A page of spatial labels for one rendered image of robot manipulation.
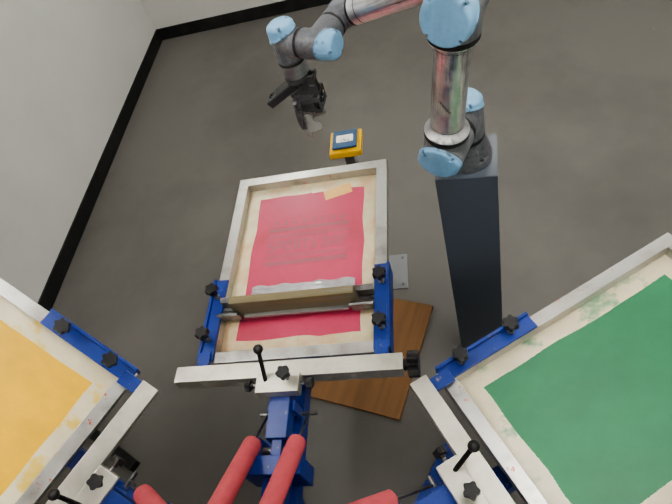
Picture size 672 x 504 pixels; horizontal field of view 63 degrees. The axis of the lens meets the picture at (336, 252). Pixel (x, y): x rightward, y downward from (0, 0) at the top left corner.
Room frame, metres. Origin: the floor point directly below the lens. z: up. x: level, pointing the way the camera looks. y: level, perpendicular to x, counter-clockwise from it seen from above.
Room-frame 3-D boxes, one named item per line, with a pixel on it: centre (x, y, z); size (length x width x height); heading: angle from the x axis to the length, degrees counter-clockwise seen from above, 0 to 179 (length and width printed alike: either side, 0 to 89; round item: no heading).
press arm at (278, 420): (0.71, 0.31, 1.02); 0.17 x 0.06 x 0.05; 159
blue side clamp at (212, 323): (1.11, 0.45, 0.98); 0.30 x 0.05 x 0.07; 159
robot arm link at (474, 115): (1.14, -0.47, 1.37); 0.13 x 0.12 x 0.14; 135
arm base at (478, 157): (1.15, -0.48, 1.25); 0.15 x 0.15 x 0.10
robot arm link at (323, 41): (1.28, -0.18, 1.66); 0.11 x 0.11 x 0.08; 45
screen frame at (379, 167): (1.23, 0.11, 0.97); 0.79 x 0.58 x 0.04; 159
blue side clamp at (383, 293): (0.91, -0.07, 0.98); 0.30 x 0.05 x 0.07; 159
